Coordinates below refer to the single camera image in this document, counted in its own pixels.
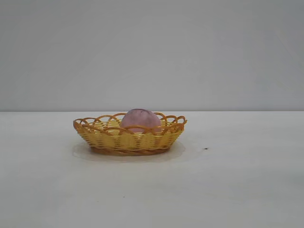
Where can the yellow woven wicker basket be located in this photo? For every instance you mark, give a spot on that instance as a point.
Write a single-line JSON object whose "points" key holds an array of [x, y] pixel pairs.
{"points": [[133, 141]]}

